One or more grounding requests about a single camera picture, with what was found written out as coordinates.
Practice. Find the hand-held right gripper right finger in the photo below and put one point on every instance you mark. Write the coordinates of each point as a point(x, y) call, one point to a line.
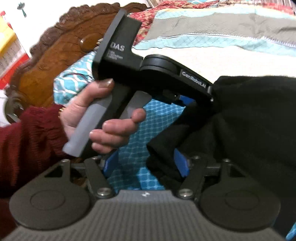
point(182, 162)

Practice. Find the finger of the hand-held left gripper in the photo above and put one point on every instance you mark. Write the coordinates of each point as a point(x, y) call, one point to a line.
point(189, 102)

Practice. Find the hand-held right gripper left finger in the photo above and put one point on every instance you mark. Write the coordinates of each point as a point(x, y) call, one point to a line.
point(111, 165)

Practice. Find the black pants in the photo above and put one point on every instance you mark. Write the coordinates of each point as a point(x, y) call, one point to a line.
point(242, 127)

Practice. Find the person's left hand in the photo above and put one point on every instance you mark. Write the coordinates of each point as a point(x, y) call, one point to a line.
point(76, 109)

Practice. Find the blue grey patterned bed sheet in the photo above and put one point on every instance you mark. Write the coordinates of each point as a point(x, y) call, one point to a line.
point(208, 55)

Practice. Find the blue white patterned pillow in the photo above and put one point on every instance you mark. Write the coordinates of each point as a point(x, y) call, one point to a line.
point(71, 78)

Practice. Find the carved wooden headboard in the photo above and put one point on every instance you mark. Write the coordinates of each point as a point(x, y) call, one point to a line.
point(64, 55)

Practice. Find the red floral blanket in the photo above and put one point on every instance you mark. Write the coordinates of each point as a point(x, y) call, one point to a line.
point(185, 9)

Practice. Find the yellow red wall hanging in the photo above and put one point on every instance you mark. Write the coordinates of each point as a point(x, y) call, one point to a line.
point(9, 44)

